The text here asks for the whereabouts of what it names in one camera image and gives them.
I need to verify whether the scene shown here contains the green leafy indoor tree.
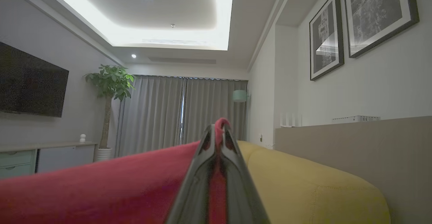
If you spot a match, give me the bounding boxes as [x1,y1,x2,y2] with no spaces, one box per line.
[84,64,135,149]

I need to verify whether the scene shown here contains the large black framed picture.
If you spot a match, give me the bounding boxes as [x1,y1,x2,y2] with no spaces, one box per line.
[342,0,420,58]

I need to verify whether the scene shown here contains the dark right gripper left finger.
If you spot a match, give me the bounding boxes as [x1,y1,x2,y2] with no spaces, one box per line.
[165,124,218,224]

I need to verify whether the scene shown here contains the long ceiling air vent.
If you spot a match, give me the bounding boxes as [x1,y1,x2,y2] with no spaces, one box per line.
[148,57,217,64]

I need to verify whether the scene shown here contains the small black framed picture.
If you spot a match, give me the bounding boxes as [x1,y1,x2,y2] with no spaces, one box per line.
[309,0,345,81]

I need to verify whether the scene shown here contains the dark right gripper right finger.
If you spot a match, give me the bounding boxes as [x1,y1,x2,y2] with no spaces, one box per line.
[216,123,270,224]

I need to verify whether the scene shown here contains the grey curtain panel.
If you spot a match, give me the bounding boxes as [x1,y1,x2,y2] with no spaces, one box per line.
[182,77,248,145]
[115,76,185,158]

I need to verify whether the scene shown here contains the mint floor lamp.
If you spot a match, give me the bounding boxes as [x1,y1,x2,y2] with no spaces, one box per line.
[232,82,251,141]

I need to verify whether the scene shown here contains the flat white electronic box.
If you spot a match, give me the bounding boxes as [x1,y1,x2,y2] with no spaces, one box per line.
[331,115,381,124]

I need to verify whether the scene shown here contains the white router with antennas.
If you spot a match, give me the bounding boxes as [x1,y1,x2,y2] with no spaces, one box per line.
[279,112,303,128]

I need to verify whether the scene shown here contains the low television cabinet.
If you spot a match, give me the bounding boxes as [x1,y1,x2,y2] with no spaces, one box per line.
[0,141,98,180]

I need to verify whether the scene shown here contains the red T-shirt with striped trim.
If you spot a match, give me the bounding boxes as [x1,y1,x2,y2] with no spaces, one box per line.
[0,118,233,224]

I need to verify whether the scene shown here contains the white ribbed plant pot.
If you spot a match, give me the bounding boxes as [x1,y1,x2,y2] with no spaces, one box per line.
[96,146,114,162]

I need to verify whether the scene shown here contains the black wall television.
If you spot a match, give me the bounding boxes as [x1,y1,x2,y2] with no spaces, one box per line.
[0,42,70,118]

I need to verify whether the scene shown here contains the beige low partition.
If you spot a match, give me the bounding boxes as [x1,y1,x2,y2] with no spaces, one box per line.
[274,116,432,224]

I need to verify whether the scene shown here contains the yellow sofa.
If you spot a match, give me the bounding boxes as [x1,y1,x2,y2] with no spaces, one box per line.
[236,140,391,224]

